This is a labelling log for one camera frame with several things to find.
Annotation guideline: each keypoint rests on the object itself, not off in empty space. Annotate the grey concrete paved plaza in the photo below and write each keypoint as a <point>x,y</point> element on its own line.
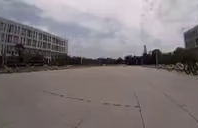
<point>97,86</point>

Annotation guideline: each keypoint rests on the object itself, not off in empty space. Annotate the distant dark building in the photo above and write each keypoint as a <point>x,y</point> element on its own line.
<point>133,60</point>

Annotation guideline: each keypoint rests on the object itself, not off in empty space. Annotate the distant slim tower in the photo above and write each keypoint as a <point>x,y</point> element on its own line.
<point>145,50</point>

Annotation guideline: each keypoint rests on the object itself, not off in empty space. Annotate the row of dark trees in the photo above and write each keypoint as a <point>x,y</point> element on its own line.
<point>37,58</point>

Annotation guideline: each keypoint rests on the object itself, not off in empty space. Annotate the group of dark trees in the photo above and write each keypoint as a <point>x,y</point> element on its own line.
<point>180,55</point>

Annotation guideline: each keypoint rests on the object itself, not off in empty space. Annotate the long pale building with windows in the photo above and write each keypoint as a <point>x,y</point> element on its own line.
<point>20,38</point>

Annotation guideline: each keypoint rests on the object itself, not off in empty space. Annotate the pile of pale rubble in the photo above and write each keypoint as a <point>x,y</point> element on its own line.
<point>187,68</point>

